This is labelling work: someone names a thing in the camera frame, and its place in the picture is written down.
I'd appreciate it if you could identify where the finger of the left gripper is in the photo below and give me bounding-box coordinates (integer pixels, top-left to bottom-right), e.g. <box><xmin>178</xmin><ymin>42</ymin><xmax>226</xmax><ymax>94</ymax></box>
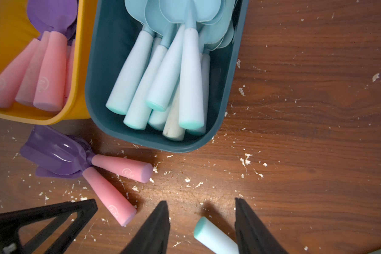
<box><xmin>0</xmin><ymin>198</ymin><xmax>99</xmax><ymax>254</ymax></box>

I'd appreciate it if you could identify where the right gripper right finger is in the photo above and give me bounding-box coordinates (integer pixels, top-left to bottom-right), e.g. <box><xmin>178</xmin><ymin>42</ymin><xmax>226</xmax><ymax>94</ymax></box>
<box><xmin>235</xmin><ymin>198</ymin><xmax>287</xmax><ymax>254</ymax></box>

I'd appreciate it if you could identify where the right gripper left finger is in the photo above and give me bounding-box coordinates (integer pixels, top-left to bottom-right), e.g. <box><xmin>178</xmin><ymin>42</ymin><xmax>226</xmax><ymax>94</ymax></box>
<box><xmin>121</xmin><ymin>201</ymin><xmax>170</xmax><ymax>254</ymax></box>

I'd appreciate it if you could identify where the yellow storage box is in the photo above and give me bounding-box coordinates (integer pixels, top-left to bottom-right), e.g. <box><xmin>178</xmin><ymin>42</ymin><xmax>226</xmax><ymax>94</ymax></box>
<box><xmin>0</xmin><ymin>1</ymin><xmax>97</xmax><ymax>125</ymax></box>

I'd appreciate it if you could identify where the dark teal storage box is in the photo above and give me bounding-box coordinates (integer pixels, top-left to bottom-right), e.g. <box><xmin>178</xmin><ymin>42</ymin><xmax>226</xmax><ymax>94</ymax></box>
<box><xmin>85</xmin><ymin>1</ymin><xmax>249</xmax><ymax>153</ymax></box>

